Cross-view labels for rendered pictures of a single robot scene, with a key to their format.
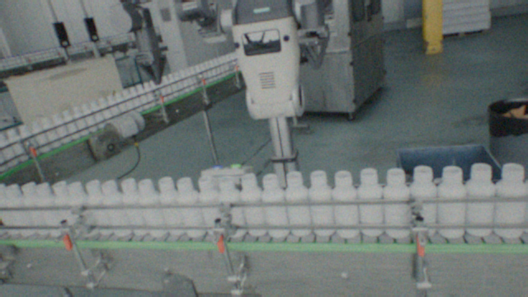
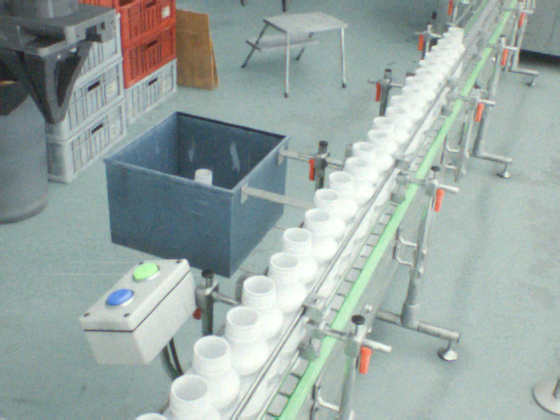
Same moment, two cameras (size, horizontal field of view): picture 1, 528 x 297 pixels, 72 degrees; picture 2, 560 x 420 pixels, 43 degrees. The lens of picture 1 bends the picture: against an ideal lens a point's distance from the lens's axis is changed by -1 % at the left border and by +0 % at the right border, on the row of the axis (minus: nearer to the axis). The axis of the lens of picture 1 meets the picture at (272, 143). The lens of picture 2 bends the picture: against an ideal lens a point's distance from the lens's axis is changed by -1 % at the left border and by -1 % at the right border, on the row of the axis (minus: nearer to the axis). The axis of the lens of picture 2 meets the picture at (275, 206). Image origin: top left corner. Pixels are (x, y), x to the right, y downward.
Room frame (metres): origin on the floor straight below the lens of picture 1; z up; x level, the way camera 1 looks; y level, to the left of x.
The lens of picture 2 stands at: (0.79, 0.84, 1.66)
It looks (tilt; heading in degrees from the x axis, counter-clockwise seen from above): 31 degrees down; 275
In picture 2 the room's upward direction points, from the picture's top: 3 degrees clockwise
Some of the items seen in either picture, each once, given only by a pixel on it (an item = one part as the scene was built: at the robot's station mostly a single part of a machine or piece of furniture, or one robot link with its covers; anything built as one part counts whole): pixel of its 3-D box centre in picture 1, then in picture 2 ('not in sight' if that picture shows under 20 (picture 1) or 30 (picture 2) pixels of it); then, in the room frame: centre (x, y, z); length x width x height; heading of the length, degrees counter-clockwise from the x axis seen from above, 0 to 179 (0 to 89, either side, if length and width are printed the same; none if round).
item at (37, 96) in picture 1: (78, 113); not in sight; (4.66, 2.41, 0.59); 1.10 x 0.62 x 1.18; 146
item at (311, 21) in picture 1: (312, 18); not in sight; (0.92, -0.15, 1.51); 0.10 x 0.07 x 0.07; 164
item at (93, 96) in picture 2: not in sight; (58, 90); (2.18, -2.28, 0.33); 0.61 x 0.41 x 0.22; 80
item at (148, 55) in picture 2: not in sight; (121, 48); (2.09, -2.98, 0.33); 0.61 x 0.41 x 0.22; 77
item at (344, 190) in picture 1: (345, 204); (351, 208); (0.76, -0.15, 1.08); 0.06 x 0.06 x 0.17
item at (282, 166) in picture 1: (290, 192); not in sight; (1.47, -0.05, 0.74); 0.11 x 0.11 x 0.40; 74
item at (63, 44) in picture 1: (61, 35); not in sight; (6.33, 3.10, 1.55); 0.17 x 0.15 x 0.42; 146
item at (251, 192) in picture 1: (253, 204); (292, 286); (0.83, 0.07, 1.08); 0.06 x 0.06 x 0.17
